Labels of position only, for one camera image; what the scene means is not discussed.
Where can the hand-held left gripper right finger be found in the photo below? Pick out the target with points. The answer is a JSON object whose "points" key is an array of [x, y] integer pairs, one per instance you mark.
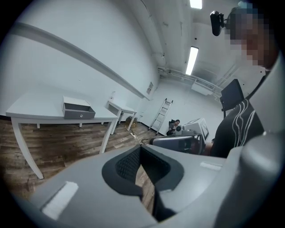
{"points": [[191, 176]]}

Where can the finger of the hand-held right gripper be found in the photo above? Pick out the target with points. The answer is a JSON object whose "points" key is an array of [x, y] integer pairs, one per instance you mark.
{"points": [[171, 143]]}

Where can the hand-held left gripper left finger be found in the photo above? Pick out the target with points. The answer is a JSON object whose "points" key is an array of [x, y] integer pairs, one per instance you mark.
{"points": [[84, 191]]}

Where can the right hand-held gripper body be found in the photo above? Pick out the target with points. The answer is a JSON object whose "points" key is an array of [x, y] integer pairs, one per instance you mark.
{"points": [[199, 130]]}

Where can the grey drawer box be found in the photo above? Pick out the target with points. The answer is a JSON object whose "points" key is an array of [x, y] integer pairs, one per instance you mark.
{"points": [[78, 114]]}

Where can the person's right forearm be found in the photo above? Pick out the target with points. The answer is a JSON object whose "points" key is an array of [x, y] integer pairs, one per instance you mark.
{"points": [[208, 149]]}

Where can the white rectangular tray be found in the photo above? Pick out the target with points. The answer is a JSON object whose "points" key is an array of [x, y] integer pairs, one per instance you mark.
{"points": [[75, 101]]}

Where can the white ladder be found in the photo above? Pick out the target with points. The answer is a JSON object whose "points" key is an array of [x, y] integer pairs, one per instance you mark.
{"points": [[161, 115]]}

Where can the person's black printed shirt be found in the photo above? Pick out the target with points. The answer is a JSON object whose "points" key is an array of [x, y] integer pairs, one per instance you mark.
{"points": [[236, 131]]}

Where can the white power strip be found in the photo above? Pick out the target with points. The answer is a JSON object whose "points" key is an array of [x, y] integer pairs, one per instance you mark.
{"points": [[133, 135]]}

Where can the white air conditioner unit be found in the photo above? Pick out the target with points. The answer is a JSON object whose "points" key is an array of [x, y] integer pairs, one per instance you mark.
{"points": [[202, 87]]}

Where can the black chair backrest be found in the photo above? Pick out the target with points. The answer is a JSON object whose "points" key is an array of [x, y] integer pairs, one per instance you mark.
{"points": [[231, 94]]}

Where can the white shelf unit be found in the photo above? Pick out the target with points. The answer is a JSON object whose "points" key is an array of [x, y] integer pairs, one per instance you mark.
{"points": [[122, 108]]}

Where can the long ceiling light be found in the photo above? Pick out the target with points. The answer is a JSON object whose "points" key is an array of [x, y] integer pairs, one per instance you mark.
{"points": [[192, 60], [196, 3]]}

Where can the large white table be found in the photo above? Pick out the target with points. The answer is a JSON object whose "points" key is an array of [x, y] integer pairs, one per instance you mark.
{"points": [[40, 107]]}

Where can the person's head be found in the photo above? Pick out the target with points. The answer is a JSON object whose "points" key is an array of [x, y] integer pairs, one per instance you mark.
{"points": [[251, 33]]}

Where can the black head-mounted camera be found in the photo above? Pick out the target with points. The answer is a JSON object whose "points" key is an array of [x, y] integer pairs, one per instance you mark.
{"points": [[217, 23]]}

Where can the white wall rail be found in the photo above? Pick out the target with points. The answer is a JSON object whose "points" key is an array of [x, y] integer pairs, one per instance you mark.
{"points": [[78, 53]]}

